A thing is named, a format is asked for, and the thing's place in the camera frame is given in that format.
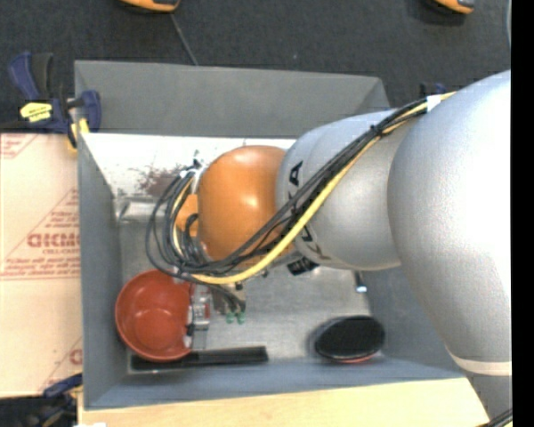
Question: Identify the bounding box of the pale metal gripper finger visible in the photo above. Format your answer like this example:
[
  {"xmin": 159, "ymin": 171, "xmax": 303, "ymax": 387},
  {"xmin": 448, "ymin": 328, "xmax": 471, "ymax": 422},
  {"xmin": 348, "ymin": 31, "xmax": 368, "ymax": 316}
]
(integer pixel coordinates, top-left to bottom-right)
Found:
[
  {"xmin": 183, "ymin": 310, "xmax": 195, "ymax": 349},
  {"xmin": 192, "ymin": 305, "xmax": 211, "ymax": 351}
]

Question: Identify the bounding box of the red bowl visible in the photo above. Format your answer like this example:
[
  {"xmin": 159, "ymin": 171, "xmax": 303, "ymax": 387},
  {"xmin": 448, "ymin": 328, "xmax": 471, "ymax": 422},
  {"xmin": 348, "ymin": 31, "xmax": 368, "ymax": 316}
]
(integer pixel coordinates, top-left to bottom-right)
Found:
[{"xmin": 114, "ymin": 269, "xmax": 196, "ymax": 364}]

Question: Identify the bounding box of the grey metal bin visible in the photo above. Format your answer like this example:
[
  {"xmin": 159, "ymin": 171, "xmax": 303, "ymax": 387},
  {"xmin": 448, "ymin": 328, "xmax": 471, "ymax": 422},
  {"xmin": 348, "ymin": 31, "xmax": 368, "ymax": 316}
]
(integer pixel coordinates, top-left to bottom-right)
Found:
[{"xmin": 73, "ymin": 60, "xmax": 466, "ymax": 411}]

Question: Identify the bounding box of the black and red oval dish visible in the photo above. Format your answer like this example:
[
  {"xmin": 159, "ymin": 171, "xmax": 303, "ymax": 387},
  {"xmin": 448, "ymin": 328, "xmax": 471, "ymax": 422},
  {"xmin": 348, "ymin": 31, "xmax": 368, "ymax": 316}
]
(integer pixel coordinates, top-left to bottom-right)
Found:
[{"xmin": 313, "ymin": 315, "xmax": 387, "ymax": 365}]

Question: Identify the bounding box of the brown cardboard board red print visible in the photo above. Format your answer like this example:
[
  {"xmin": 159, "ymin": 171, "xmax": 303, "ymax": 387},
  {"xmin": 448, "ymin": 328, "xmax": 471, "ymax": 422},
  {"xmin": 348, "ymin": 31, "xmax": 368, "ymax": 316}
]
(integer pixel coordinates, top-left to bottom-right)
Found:
[{"xmin": 0, "ymin": 131, "xmax": 84, "ymax": 400}]

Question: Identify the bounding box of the black cylinder on white bracket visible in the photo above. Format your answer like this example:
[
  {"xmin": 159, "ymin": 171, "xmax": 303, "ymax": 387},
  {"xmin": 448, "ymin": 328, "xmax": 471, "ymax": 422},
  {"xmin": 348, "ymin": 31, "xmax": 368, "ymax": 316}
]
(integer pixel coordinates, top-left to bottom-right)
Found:
[{"xmin": 287, "ymin": 255, "xmax": 320, "ymax": 278}]

